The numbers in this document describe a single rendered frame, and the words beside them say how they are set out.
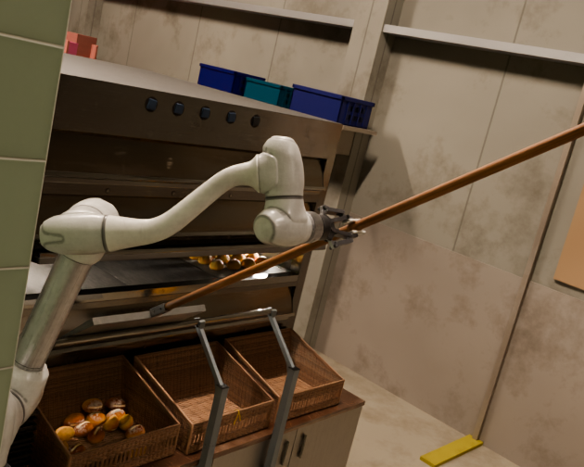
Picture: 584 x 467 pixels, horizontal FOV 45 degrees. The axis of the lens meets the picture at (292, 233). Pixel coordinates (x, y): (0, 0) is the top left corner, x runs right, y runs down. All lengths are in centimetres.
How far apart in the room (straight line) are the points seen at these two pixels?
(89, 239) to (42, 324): 39
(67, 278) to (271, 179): 68
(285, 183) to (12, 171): 97
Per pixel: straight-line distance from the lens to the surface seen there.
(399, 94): 590
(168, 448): 323
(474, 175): 191
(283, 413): 351
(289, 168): 181
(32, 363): 224
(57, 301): 214
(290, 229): 179
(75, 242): 190
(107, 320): 265
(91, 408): 334
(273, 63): 688
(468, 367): 556
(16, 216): 99
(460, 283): 551
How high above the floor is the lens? 228
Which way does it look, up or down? 12 degrees down
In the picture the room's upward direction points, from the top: 13 degrees clockwise
